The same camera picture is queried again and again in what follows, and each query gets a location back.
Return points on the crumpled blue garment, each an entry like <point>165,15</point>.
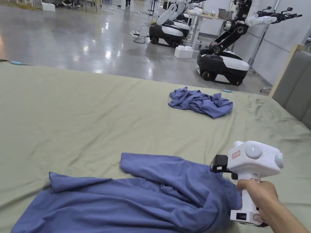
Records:
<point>201,104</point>

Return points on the large blue shirt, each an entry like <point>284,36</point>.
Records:
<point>126,203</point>

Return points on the white foam box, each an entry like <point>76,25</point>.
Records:
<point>183,51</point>

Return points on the bed with pale green sheet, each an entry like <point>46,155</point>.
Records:
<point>73,109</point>

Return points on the grey padded headboard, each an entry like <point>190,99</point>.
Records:
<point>296,85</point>

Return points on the person's right hand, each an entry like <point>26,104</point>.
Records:
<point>263,194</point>

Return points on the black and white wheeled robot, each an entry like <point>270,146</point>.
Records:
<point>226,64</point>
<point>167,31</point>
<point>183,25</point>

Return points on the white power strip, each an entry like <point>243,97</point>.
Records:
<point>135,33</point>

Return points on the white carton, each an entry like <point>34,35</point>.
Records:
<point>48,6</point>

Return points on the blue sheet clip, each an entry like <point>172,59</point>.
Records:
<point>228,91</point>
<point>16,63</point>

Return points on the person's right forearm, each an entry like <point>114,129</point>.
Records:
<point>286,218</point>

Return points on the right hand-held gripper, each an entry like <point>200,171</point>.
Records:
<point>255,160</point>

